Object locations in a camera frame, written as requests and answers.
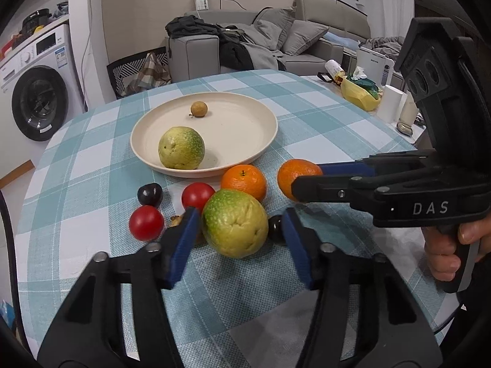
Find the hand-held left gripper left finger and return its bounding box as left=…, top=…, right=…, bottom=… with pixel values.
left=36, top=207, right=202, bottom=368

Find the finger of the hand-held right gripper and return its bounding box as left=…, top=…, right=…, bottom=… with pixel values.
left=291, top=175, right=384, bottom=211
left=315, top=152, right=436, bottom=178

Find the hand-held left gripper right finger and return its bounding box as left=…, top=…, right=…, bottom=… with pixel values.
left=282, top=207, right=443, bottom=368

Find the dark cherry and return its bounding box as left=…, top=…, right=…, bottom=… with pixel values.
left=137, top=183, right=164, bottom=208
left=268, top=215, right=286, bottom=244

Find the orange mandarin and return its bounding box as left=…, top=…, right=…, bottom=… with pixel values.
left=220, top=164, right=268, bottom=204
left=277, top=159, right=323, bottom=202

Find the red tomato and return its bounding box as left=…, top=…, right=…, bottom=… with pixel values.
left=129, top=205, right=165, bottom=241
left=181, top=182, right=216, bottom=213

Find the yellow-green guava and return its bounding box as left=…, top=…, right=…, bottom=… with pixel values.
left=201, top=189, right=269, bottom=259

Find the beige round plate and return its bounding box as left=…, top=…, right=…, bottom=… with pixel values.
left=130, top=92, right=279, bottom=179

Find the person's right hand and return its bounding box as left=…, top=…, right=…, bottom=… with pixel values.
left=424, top=217, right=491, bottom=282

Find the white cup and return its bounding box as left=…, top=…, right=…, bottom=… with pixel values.
left=397, top=92, right=420, bottom=131

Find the white box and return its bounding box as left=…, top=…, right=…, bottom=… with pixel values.
left=378, top=84, right=407, bottom=123

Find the yellow bag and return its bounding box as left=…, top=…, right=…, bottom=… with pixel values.
left=341, top=77, right=382, bottom=112

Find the white kettle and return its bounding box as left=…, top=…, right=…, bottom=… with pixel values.
left=357, top=46, right=394, bottom=87

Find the green guava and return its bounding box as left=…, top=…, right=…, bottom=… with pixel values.
left=158, top=126, right=206, bottom=170

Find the white bottle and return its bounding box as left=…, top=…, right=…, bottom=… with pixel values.
left=324, top=59, right=346, bottom=85

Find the grey blanket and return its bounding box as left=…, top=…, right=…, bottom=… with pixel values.
left=362, top=35, right=405, bottom=62

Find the teal checked tablecloth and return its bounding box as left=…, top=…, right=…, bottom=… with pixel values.
left=15, top=69, right=461, bottom=368

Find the grey cushion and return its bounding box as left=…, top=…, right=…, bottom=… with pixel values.
left=282, top=19, right=331, bottom=56
left=253, top=6, right=298, bottom=50

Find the grey garment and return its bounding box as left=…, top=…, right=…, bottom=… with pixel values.
left=230, top=27, right=286, bottom=71

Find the plaid cloth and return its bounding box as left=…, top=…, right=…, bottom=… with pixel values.
left=125, top=52, right=172, bottom=94

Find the black patterned chair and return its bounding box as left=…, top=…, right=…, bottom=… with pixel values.
left=106, top=52, right=171, bottom=100

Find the grey sofa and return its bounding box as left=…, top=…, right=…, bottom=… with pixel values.
left=167, top=0, right=373, bottom=85

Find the dark clothes pile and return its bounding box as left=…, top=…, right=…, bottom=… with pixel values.
left=165, top=15, right=254, bottom=71

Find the white washing machine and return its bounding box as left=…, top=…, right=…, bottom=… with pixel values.
left=0, top=21, right=87, bottom=142

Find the black cooking pot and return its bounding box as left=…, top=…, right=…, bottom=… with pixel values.
left=21, top=8, right=52, bottom=33

